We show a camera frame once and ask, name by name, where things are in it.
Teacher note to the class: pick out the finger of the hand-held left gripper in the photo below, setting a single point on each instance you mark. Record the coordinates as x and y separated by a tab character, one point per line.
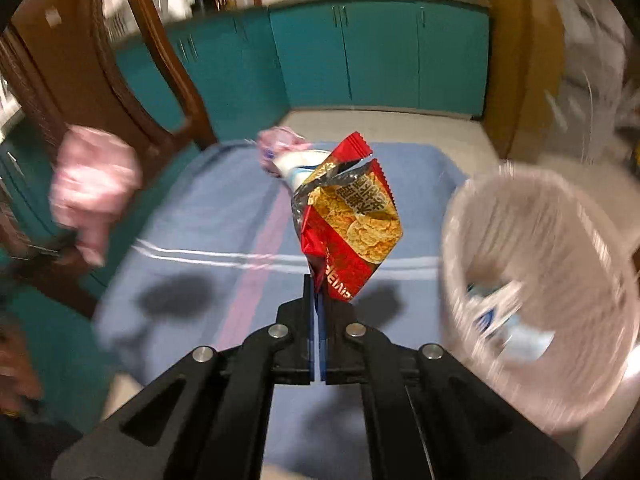
47	252

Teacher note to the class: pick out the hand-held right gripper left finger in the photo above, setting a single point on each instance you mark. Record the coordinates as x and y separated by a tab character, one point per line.
295	330

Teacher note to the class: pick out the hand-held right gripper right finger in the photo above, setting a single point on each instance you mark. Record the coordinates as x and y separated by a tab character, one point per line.
340	330

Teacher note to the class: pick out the pink cloth garment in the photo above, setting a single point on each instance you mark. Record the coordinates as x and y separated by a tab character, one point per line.
95	185

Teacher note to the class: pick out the red snack packet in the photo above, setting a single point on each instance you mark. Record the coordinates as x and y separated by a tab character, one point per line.
360	230

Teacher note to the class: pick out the blue face mask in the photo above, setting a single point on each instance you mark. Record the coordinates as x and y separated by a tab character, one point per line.
530	340

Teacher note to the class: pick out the white plastic basket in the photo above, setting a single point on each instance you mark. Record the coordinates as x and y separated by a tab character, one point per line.
575	240

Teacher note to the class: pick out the person's left hand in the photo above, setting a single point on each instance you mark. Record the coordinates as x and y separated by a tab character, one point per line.
15	360

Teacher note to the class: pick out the blue striped blanket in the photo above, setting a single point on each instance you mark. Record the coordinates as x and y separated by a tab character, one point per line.
200	240

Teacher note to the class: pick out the pink printed wrapper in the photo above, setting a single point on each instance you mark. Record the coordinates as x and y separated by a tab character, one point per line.
277	142

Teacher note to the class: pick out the carved wooden chair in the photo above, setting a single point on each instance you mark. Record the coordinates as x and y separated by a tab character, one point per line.
65	60

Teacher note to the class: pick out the wooden display cabinet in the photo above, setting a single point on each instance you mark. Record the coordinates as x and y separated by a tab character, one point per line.
525	85

